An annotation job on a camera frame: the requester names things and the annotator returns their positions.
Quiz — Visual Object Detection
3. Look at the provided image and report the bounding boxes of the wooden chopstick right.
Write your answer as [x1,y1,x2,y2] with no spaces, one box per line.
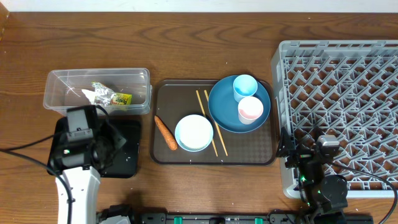
[204,90,228,157]

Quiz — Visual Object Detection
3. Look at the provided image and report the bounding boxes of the foil snack wrapper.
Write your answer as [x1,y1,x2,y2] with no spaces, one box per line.
[91,82,132,106]

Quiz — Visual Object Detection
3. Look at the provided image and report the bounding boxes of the dark blue plate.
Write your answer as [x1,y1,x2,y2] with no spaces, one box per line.
[208,75,272,133]

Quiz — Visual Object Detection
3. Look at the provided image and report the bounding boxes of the wooden chopstick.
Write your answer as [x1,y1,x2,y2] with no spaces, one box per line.
[195,90,218,157]
[204,90,228,157]

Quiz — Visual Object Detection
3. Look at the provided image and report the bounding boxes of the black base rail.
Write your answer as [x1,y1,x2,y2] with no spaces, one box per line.
[95,204,374,224]

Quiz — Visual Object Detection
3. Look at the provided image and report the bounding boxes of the grey dishwasher rack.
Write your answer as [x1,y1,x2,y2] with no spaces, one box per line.
[271,40,397,198]

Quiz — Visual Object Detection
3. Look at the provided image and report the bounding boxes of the pink cup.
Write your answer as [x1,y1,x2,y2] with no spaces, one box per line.
[238,96,264,124]

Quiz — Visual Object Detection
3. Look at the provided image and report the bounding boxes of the black tray bin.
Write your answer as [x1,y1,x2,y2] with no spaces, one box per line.
[49,117,141,179]

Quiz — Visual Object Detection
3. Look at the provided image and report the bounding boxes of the clear plastic bin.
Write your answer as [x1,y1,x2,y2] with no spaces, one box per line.
[43,68,152,116]

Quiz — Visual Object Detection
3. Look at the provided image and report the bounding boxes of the light blue bowl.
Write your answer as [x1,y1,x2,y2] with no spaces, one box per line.
[174,114,211,152]

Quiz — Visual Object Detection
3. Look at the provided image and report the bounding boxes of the light blue cup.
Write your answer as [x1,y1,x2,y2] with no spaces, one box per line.
[233,74,257,103]

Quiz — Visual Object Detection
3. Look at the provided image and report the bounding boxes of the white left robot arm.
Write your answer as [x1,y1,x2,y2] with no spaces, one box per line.
[48,105,126,223]

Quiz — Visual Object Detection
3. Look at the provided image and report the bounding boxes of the wooden chopstick left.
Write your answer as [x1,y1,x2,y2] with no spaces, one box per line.
[195,90,218,157]

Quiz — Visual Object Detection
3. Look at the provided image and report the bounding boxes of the brown serving tray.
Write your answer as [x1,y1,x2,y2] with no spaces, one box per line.
[150,80,277,166]

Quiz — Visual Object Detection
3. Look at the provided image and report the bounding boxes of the white paper napkin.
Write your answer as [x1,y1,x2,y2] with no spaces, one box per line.
[81,89,96,105]

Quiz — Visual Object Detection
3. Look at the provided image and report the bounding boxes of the orange carrot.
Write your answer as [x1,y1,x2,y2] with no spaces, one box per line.
[154,116,178,151]

